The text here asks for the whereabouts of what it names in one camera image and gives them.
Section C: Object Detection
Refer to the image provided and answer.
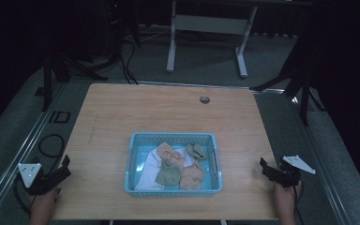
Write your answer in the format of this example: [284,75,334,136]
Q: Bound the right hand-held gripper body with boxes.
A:
[271,155,317,189]

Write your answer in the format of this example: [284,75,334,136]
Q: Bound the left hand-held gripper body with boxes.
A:
[17,162,64,196]

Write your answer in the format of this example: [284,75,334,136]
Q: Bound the person's right hand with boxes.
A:
[273,180,303,214]

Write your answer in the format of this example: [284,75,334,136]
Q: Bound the person's left hand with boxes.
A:
[28,187,61,217]

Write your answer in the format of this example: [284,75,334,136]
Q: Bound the light blue plastic basket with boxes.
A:
[124,131,224,198]

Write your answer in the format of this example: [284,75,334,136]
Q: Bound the green sock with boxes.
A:
[185,142,207,162]
[155,160,183,187]

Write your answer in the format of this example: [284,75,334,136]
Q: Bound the pink sock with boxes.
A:
[179,159,205,191]
[156,141,188,170]

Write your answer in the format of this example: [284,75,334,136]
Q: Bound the black metal stand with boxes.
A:
[40,52,109,113]
[250,18,327,128]

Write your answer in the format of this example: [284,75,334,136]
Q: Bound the pile of small cloths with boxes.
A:
[133,146,195,191]

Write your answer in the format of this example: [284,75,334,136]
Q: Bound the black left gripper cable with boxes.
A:
[11,173,33,217]

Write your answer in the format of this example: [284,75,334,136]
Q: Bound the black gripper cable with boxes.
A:
[11,173,33,217]
[292,184,306,225]

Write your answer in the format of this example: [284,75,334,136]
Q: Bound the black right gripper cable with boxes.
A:
[292,184,306,225]

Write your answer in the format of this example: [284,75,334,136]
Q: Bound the black hanging cables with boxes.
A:
[118,40,140,86]

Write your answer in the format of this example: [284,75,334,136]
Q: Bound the white desk frame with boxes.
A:
[166,0,259,79]

